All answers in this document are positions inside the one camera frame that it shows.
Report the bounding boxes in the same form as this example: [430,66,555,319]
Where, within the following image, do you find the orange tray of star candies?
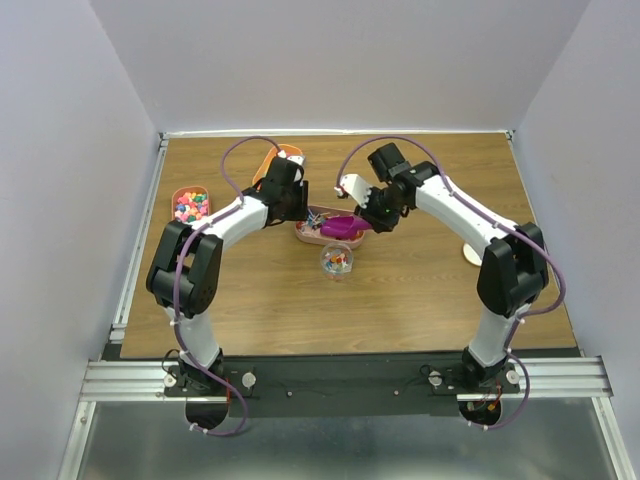
[252,143,305,184]

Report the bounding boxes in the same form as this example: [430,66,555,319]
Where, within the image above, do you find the pink tray of wrapped candies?
[171,186,211,224]

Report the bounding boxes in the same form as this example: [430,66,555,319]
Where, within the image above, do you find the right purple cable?
[338,135,567,431]

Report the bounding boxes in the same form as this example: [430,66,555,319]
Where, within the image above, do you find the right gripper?
[353,185,405,234]

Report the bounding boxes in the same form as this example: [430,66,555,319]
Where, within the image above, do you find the pink tray of lollipops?
[294,205,368,249]

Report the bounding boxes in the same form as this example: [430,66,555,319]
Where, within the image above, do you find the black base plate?
[164,351,526,425]

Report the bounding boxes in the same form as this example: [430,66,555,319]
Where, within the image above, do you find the aluminium frame rail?
[59,348,639,479]

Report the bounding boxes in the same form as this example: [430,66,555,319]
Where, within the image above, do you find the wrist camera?
[276,150,306,169]
[334,174,372,209]

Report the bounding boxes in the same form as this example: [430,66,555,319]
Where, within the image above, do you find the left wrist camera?
[276,150,306,169]

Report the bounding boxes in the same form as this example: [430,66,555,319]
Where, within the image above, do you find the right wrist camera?
[334,174,372,209]

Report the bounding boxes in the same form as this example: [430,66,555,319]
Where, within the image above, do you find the clear plastic cup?
[320,242,354,281]

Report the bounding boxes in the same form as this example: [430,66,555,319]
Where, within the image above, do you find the magenta plastic scoop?
[320,215,372,240]

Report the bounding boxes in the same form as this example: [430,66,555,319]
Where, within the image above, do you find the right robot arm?
[335,143,549,392]

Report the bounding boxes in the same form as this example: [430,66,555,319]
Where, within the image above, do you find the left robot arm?
[146,155,309,395]

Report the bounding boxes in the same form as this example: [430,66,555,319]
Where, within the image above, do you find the white round lid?
[462,243,482,267]

